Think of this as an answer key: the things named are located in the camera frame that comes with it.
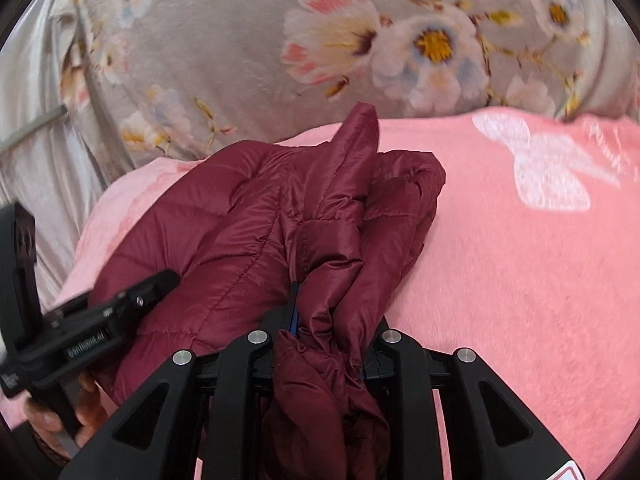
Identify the grey floral blanket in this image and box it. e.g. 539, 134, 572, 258
52, 0, 640, 171

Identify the silver grey cloth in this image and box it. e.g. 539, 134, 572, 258
0, 0, 136, 311

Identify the maroon puffer jacket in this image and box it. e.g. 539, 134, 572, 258
89, 102, 447, 480

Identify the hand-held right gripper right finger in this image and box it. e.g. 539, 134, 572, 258
361, 329, 584, 480

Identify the person's left hand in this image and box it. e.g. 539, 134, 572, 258
25, 372, 109, 461

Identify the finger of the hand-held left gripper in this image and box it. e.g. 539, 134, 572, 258
117, 269, 182, 323

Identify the pink fleece blanket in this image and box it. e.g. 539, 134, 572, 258
0, 105, 640, 480

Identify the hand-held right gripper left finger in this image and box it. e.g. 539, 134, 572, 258
59, 280, 302, 480

